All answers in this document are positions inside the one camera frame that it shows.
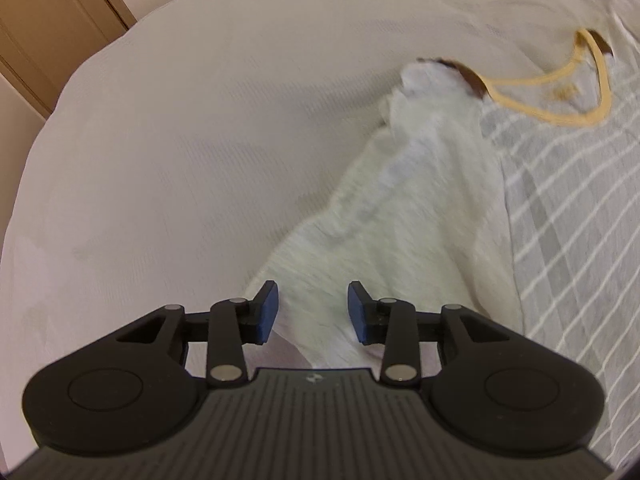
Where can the bed with white duvet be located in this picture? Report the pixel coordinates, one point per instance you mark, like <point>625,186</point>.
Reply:
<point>200,135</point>

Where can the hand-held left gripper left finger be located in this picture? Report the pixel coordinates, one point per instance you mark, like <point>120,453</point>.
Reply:
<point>269,312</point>

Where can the brown wooden door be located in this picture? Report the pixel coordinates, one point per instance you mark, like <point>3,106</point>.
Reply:
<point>45,20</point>

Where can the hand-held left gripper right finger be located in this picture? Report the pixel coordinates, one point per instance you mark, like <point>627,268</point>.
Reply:
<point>356,312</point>

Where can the blue white striped shirt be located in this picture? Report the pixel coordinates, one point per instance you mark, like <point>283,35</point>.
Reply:
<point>575,200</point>

